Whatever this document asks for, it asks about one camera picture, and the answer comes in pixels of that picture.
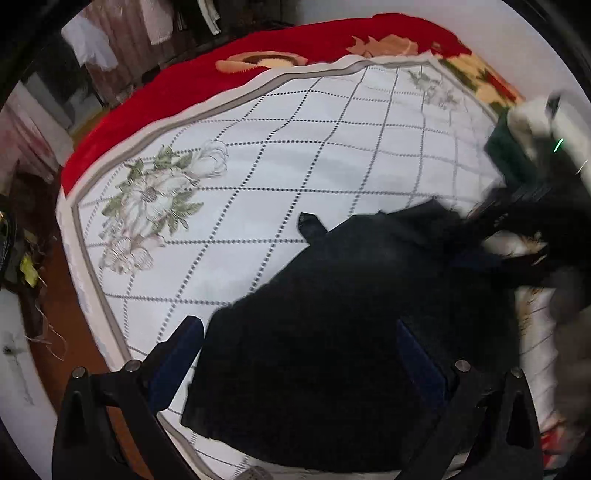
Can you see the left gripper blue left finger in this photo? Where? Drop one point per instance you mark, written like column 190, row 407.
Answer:
column 165, row 367

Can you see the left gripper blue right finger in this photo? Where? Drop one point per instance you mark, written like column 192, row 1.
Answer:
column 422, row 370

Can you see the black leather jacket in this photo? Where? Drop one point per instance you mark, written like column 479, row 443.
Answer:
column 305, row 372

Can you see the clothes rack with hanging garments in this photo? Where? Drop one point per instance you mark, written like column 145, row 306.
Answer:
column 62, row 62

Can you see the dark green folded garment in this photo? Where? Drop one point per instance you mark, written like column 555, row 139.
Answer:
column 508, row 156

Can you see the white fluffy folded garment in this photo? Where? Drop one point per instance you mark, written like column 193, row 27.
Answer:
column 562, row 118

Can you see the white floral diamond-pattern cloth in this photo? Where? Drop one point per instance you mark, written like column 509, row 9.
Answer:
column 199, row 209

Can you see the red floral blanket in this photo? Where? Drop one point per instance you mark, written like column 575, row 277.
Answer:
column 236, row 63

